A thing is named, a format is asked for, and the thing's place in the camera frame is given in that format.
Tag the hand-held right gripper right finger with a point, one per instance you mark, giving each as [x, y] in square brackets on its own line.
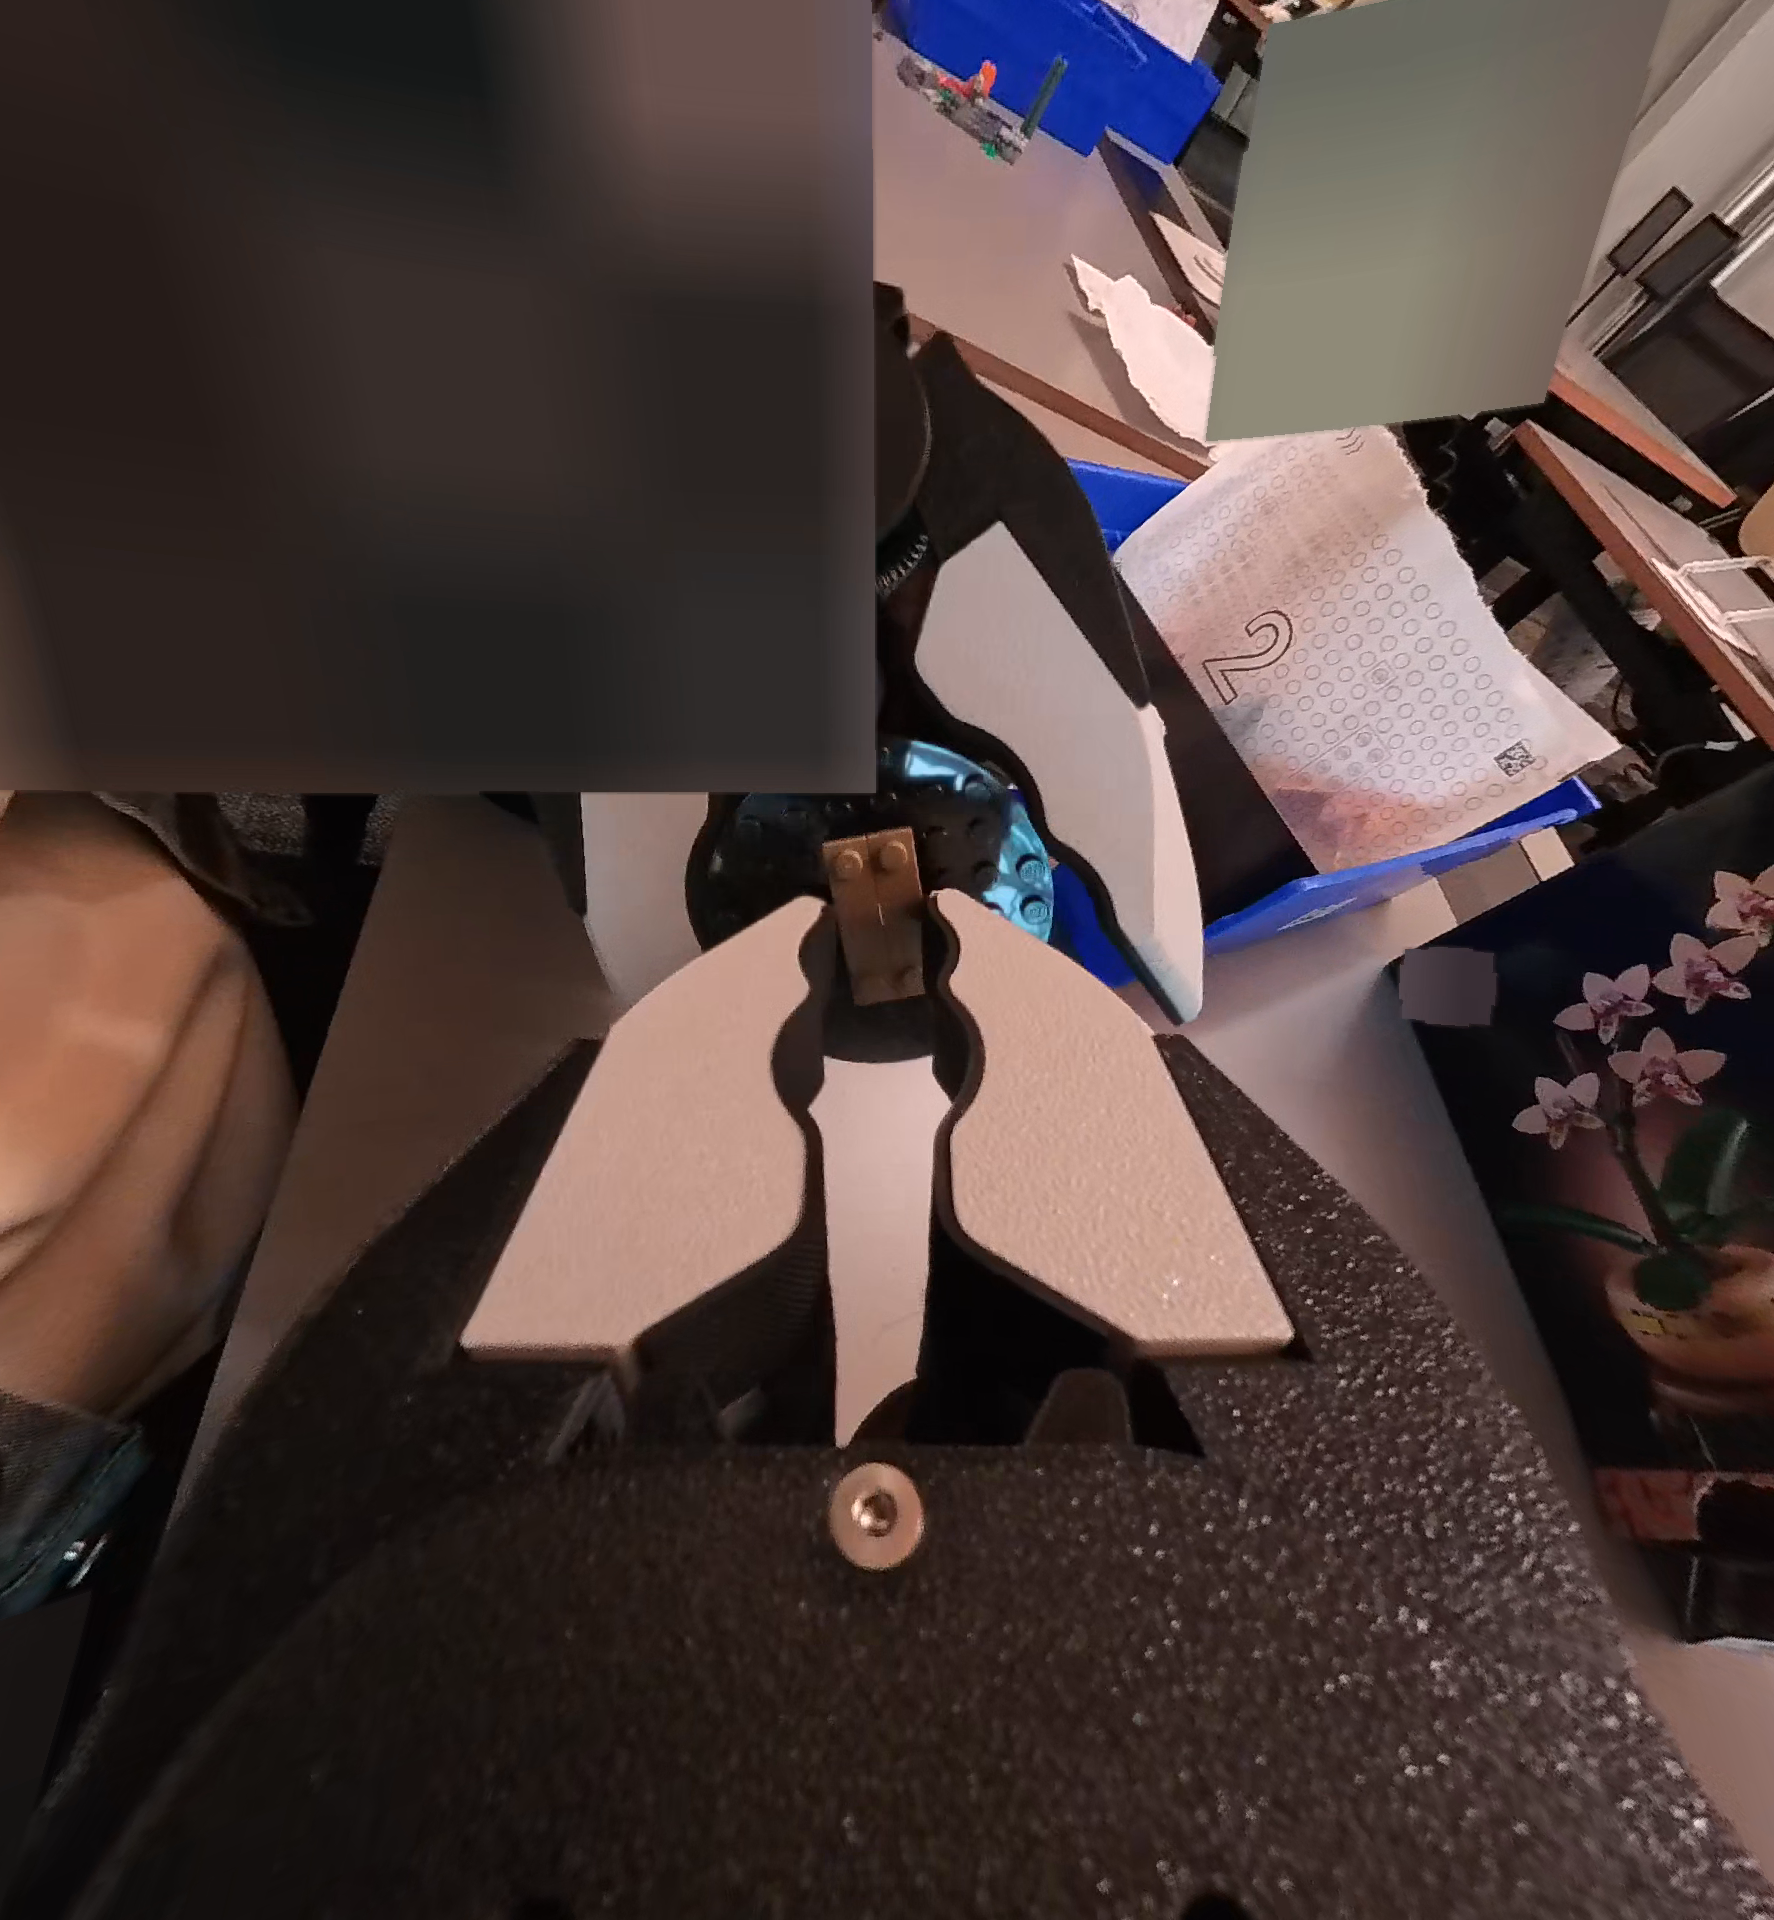
[1113, 1170]

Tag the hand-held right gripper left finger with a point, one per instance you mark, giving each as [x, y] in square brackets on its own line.
[647, 1170]

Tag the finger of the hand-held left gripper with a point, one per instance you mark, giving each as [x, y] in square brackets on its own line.
[640, 885]
[1053, 704]

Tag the round black lego assembly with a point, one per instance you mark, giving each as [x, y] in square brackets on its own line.
[977, 855]

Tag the blue plastic bin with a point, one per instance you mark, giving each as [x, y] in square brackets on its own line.
[1097, 60]
[1276, 915]

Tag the small colourful lego build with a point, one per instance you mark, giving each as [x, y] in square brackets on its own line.
[977, 99]

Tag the black orchid lego box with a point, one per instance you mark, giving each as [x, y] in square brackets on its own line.
[1577, 1351]

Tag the crumpled white paper bag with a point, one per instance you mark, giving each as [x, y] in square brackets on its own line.
[1151, 339]

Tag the large printed white paper bag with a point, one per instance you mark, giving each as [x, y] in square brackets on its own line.
[1352, 645]

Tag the person's beige shirt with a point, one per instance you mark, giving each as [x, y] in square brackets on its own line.
[77, 1080]

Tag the wooden table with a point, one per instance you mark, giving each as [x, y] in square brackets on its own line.
[1652, 540]
[1636, 428]

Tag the clear acrylic stand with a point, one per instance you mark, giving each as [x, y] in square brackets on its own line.
[1735, 588]

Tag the black office chair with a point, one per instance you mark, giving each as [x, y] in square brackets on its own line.
[1697, 360]

